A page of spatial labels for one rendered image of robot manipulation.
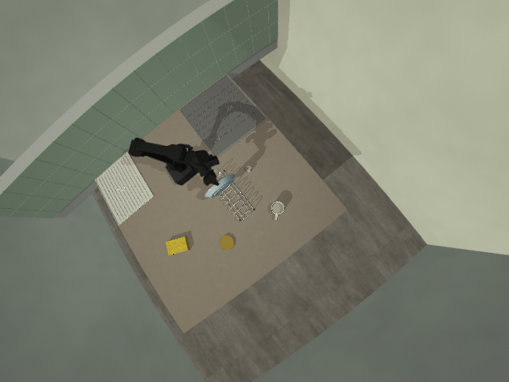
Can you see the beige ribbed draining mat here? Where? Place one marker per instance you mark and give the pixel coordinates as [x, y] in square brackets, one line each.
[123, 188]

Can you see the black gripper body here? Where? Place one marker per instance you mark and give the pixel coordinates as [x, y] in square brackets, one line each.
[204, 171]

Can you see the yellow sponge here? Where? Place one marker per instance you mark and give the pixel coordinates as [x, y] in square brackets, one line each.
[177, 245]

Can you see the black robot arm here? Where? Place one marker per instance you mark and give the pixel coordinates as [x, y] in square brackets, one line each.
[173, 155]

